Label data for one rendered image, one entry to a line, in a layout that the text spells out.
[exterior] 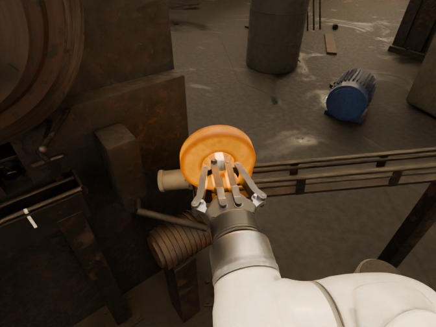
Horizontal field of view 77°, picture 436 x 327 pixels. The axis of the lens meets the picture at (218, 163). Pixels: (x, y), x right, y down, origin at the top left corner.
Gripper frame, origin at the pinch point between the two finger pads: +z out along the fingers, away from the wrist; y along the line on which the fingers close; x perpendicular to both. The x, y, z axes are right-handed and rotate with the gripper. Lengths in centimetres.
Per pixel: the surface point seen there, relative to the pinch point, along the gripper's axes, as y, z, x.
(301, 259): 44, 16, -85
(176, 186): -9.5, 8.7, -17.8
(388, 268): 43, -15, -32
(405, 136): 161, 102, -90
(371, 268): 39, -14, -32
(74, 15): -22.8, 13.4, 22.5
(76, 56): -24.5, 12.2, 16.0
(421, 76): 193, 146, -64
